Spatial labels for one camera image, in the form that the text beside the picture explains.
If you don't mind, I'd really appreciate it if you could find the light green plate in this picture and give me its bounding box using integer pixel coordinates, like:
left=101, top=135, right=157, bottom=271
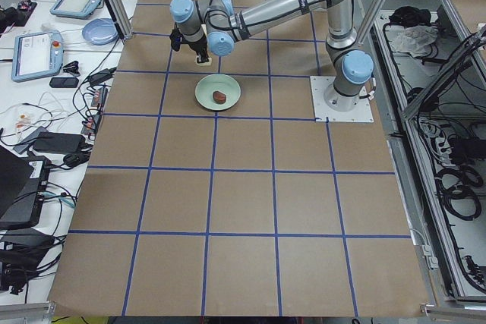
left=195, top=74, right=241, bottom=112

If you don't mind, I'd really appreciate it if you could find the white crumpled cloth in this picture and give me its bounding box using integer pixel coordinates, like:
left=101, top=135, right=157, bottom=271
left=390, top=25, right=438, bottom=58

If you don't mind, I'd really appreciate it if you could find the black power adapter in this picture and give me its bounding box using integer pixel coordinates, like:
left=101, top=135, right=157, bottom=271
left=33, top=132, right=85, bottom=154

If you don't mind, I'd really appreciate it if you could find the teach pendant near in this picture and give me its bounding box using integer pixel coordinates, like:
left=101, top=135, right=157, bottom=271
left=11, top=30, right=64, bottom=83

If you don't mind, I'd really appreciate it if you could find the black laptop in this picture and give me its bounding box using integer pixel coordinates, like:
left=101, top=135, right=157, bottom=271
left=1, top=147, right=50, bottom=230

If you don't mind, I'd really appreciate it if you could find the teach pendant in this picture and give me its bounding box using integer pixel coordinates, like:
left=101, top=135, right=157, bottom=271
left=50, top=0, right=102, bottom=19
left=11, top=30, right=64, bottom=83

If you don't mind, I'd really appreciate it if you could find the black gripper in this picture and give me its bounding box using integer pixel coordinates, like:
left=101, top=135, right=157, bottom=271
left=169, top=27, right=211, bottom=64

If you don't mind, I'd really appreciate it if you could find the blue plate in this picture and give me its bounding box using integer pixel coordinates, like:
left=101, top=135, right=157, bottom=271
left=81, top=18, right=118, bottom=46

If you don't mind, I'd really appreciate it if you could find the teach pendant far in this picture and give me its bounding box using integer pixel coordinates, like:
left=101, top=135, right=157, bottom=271
left=50, top=0, right=102, bottom=19

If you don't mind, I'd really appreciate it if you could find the dark red bun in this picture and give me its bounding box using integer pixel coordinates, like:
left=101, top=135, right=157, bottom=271
left=212, top=90, right=227, bottom=105

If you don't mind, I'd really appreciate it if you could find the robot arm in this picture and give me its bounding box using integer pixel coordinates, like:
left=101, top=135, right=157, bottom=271
left=169, top=0, right=374, bottom=112

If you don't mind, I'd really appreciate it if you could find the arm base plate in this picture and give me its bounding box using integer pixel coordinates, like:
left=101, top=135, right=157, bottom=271
left=310, top=76, right=374, bottom=123

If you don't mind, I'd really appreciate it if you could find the black phone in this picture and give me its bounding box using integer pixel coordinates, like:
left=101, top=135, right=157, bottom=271
left=49, top=77, right=79, bottom=89

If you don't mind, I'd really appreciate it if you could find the white steamed bun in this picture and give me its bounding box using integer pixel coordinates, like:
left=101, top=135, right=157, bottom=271
left=195, top=57, right=212, bottom=67

